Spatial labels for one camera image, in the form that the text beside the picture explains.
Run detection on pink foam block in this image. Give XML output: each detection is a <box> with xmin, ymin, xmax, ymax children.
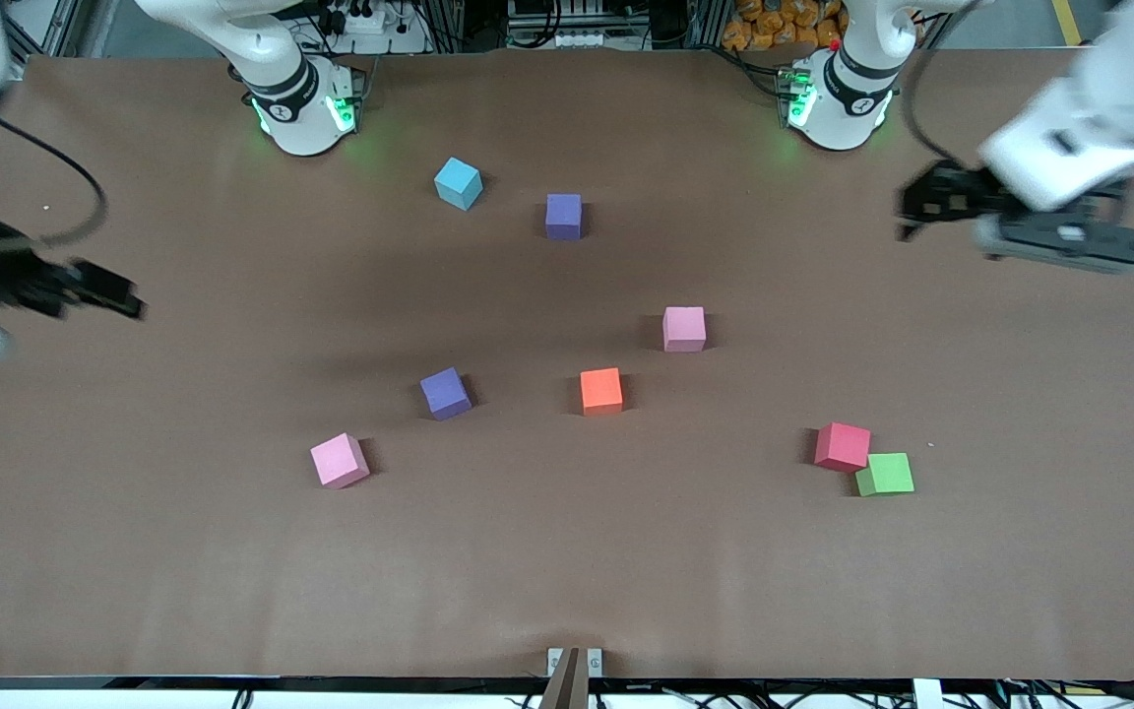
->
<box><xmin>310</xmin><ymin>433</ymin><xmax>370</xmax><ymax>490</ymax></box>
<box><xmin>662</xmin><ymin>306</ymin><xmax>707</xmax><ymax>354</ymax></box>

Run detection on purple foam block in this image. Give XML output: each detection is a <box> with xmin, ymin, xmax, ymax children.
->
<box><xmin>419</xmin><ymin>367</ymin><xmax>473</xmax><ymax>421</ymax></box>
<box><xmin>544</xmin><ymin>193</ymin><xmax>584</xmax><ymax>241</ymax></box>

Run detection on orange foam block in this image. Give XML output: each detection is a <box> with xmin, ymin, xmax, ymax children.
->
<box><xmin>580</xmin><ymin>368</ymin><xmax>624</xmax><ymax>416</ymax></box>

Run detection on orange bag pile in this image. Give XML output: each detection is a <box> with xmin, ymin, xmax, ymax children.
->
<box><xmin>722</xmin><ymin>0</ymin><xmax>849</xmax><ymax>50</ymax></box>

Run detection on red foam block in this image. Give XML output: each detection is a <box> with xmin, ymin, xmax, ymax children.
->
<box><xmin>814</xmin><ymin>422</ymin><xmax>871</xmax><ymax>473</ymax></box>

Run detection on green foam block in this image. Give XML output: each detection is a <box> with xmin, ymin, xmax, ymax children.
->
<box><xmin>855</xmin><ymin>453</ymin><xmax>915</xmax><ymax>497</ymax></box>

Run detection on light blue foam block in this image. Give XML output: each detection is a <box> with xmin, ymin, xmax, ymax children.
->
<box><xmin>434</xmin><ymin>158</ymin><xmax>483</xmax><ymax>212</ymax></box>

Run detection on white power strip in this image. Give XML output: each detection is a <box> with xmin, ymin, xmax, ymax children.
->
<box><xmin>316</xmin><ymin>0</ymin><xmax>401</xmax><ymax>38</ymax></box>

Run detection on white vented device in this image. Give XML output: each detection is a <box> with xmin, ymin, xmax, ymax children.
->
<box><xmin>508</xmin><ymin>0</ymin><xmax>617</xmax><ymax>48</ymax></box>

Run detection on aluminium frame profile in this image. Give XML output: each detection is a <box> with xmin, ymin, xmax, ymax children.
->
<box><xmin>11</xmin><ymin>0</ymin><xmax>100</xmax><ymax>60</ymax></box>

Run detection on tangled black cables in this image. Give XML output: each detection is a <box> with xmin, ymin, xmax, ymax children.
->
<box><xmin>995</xmin><ymin>665</ymin><xmax>1134</xmax><ymax>709</ymax></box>

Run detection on metal bracket plate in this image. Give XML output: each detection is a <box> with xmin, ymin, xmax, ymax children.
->
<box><xmin>547</xmin><ymin>647</ymin><xmax>603</xmax><ymax>678</ymax></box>

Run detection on brown camera post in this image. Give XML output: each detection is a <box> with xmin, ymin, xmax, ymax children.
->
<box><xmin>539</xmin><ymin>647</ymin><xmax>590</xmax><ymax>709</ymax></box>

